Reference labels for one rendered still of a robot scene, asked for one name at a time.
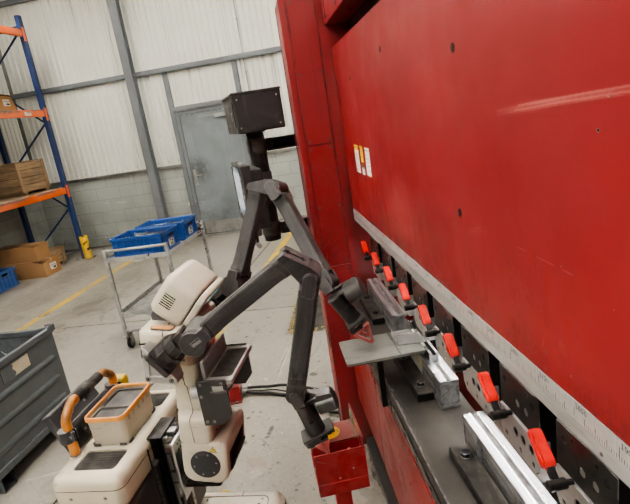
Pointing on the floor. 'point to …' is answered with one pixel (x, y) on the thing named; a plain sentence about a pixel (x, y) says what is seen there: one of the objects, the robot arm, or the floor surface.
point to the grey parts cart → (152, 285)
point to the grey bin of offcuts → (15, 400)
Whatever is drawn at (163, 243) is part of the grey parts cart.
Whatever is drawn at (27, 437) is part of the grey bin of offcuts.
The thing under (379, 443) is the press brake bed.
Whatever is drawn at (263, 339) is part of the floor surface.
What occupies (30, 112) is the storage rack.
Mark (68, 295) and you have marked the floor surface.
